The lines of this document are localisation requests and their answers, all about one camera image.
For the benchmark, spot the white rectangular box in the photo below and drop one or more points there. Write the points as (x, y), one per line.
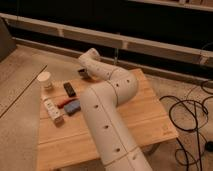
(52, 110)

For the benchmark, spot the black remote control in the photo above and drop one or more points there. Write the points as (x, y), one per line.
(69, 89)

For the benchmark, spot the white metal rail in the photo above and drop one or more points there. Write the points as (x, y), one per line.
(132, 44)

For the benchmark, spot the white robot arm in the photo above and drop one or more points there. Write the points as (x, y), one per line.
(116, 146)

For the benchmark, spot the blue sponge block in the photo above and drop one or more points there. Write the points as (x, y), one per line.
(72, 107)

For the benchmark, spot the white paper cup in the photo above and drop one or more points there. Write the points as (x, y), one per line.
(44, 79)

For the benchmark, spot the red marker pen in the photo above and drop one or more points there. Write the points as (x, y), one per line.
(64, 102)

